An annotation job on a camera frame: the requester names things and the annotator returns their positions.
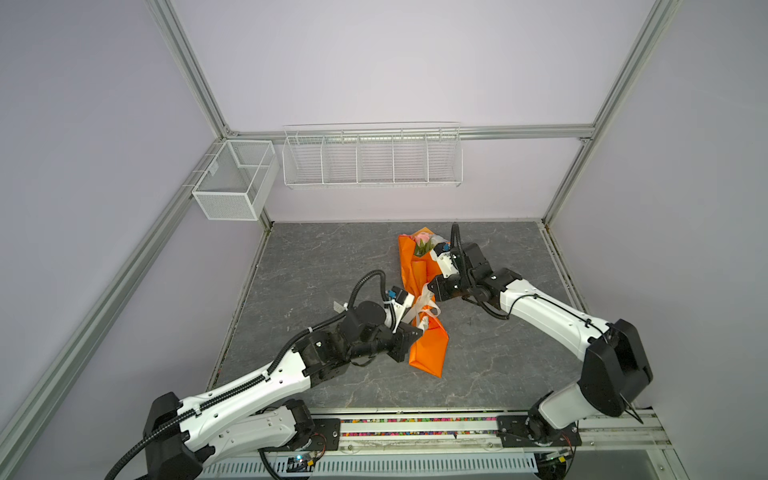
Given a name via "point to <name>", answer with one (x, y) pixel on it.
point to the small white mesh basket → (238, 182)
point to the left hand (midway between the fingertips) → (420, 338)
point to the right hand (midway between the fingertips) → (429, 287)
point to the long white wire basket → (372, 154)
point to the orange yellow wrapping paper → (418, 273)
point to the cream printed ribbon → (424, 302)
